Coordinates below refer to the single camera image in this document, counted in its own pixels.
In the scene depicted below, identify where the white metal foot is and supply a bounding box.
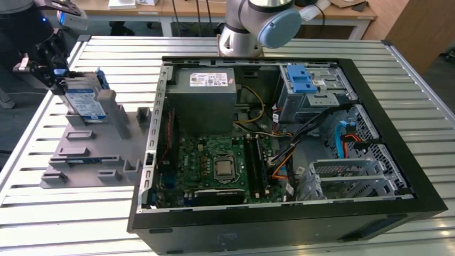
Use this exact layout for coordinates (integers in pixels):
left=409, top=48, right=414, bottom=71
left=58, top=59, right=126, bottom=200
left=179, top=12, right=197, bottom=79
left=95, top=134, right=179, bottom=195
left=0, top=87, right=18, bottom=110

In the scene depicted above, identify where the blue data wire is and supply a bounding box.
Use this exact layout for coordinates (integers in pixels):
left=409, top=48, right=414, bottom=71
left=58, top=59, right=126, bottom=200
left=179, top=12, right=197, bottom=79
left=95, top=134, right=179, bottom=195
left=334, top=119, right=357, bottom=161

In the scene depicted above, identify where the yellow wire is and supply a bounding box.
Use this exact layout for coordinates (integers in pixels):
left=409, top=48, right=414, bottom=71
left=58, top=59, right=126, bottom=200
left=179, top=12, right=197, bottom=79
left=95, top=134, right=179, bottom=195
left=234, top=85, right=266, bottom=125

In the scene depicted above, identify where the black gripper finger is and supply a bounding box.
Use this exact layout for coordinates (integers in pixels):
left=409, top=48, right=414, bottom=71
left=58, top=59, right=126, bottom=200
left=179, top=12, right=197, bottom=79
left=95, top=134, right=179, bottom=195
left=12, top=54, right=54, bottom=88
left=38, top=28, right=71, bottom=96

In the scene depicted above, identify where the green motherboard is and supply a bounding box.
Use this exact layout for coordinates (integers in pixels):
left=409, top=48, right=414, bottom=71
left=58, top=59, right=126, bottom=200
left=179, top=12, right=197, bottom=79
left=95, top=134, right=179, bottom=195
left=157, top=134, right=297, bottom=207

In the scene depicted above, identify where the orange wire loop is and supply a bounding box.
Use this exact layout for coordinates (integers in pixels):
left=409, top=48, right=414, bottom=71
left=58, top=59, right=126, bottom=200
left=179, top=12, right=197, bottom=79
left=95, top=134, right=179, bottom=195
left=273, top=159, right=291, bottom=185

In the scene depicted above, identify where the blue plastic drive latch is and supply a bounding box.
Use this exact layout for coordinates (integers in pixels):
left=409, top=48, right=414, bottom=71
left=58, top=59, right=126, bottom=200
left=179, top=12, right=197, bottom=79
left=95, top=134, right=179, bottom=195
left=287, top=65, right=319, bottom=94

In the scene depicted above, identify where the brown cardboard piece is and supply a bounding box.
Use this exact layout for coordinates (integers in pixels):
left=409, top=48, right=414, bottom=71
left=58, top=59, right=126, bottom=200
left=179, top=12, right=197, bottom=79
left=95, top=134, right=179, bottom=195
left=330, top=0, right=367, bottom=13

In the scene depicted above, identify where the black RAM stick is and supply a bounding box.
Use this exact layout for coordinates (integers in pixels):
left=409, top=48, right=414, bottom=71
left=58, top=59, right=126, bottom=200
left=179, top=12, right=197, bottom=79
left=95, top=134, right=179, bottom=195
left=255, top=135, right=270, bottom=196

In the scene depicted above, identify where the black PC case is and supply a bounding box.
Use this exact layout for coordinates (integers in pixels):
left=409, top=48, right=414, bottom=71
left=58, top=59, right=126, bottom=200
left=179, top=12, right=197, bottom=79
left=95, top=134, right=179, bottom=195
left=127, top=55, right=449, bottom=254

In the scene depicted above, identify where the grey parts rack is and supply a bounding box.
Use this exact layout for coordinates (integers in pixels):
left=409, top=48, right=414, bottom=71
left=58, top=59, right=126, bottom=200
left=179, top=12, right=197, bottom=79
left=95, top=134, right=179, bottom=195
left=39, top=89, right=154, bottom=189

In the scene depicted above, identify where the metal drive cage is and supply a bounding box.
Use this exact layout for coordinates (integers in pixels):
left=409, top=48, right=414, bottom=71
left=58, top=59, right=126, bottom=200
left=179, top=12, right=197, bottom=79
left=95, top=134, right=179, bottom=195
left=278, top=63, right=359, bottom=123

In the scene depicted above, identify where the RAM stick with blue label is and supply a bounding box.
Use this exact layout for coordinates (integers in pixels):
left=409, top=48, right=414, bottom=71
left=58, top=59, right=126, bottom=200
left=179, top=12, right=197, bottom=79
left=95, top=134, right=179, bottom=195
left=66, top=157, right=105, bottom=164

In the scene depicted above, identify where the black chair base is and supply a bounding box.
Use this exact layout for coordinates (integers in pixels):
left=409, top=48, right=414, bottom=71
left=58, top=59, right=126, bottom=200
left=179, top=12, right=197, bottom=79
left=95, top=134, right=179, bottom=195
left=109, top=21, right=137, bottom=37

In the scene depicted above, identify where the grey power supply unit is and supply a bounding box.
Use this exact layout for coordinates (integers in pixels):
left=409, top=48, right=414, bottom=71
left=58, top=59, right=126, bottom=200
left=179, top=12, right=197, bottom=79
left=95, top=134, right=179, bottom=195
left=167, top=67, right=238, bottom=137

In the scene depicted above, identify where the hard disk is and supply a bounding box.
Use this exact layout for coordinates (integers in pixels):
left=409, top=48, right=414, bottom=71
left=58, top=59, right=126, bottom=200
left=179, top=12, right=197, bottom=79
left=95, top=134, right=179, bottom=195
left=53, top=67, right=110, bottom=124

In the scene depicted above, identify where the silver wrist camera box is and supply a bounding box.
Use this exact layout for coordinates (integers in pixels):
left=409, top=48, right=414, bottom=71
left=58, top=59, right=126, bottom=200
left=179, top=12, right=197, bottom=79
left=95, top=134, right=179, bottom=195
left=46, top=0, right=90, bottom=31

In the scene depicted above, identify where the black cable bundle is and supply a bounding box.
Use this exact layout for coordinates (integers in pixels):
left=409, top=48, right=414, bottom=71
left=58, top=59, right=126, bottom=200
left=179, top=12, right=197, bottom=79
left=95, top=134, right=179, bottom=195
left=273, top=105, right=353, bottom=163

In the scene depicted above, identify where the orange power wire black plug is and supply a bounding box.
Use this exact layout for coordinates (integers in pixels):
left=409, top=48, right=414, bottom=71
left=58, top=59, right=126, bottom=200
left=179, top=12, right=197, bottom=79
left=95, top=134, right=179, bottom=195
left=341, top=134, right=381, bottom=150

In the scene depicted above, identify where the wooden desk white frame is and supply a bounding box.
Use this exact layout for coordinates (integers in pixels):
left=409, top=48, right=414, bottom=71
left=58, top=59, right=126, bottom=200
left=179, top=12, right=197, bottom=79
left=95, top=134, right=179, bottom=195
left=74, top=0, right=378, bottom=41

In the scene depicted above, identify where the black graphics card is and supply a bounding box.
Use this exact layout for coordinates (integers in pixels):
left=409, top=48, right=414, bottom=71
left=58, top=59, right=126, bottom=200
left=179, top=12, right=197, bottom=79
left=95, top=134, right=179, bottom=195
left=191, top=188, right=246, bottom=206

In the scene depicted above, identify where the silver CPU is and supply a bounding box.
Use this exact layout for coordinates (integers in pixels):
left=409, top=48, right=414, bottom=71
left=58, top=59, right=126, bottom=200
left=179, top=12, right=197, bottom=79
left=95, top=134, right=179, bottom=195
left=213, top=157, right=237, bottom=177

